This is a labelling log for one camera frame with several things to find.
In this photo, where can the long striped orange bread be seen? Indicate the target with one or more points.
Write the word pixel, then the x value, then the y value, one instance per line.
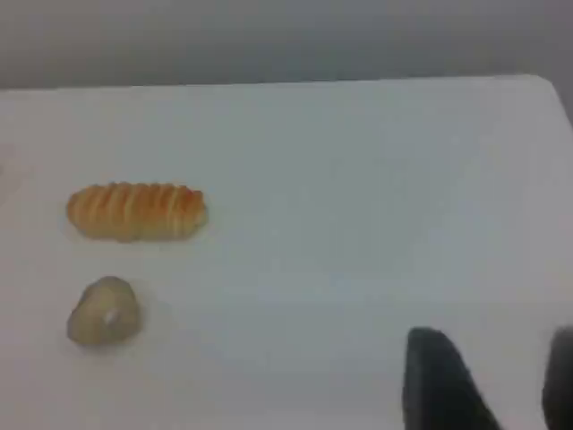
pixel 134 210

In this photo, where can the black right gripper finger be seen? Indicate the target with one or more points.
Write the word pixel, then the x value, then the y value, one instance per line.
pixel 438 385
pixel 560 385

